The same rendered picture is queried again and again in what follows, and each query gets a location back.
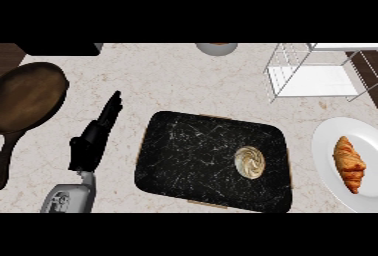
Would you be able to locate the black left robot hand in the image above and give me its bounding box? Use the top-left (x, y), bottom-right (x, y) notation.
top-left (67, 90), bottom-right (125, 173)

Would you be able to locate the black marble tray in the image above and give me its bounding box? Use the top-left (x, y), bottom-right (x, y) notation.
top-left (134, 110), bottom-right (294, 214)

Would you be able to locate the brown frying pan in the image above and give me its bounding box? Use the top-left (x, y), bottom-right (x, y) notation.
top-left (0, 61), bottom-right (71, 191)

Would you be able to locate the black appliance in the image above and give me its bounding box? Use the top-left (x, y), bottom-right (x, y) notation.
top-left (14, 43), bottom-right (104, 57)

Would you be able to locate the grey bowl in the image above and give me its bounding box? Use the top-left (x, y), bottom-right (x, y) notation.
top-left (196, 43), bottom-right (240, 57)

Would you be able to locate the white plate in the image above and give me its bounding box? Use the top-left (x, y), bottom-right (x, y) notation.
top-left (311, 116), bottom-right (378, 214)

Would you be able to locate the golden croissant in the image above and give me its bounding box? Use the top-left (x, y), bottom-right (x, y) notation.
top-left (333, 135), bottom-right (368, 195)

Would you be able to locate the white wire tiered shelf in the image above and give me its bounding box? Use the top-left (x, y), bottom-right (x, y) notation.
top-left (263, 43), bottom-right (378, 104)

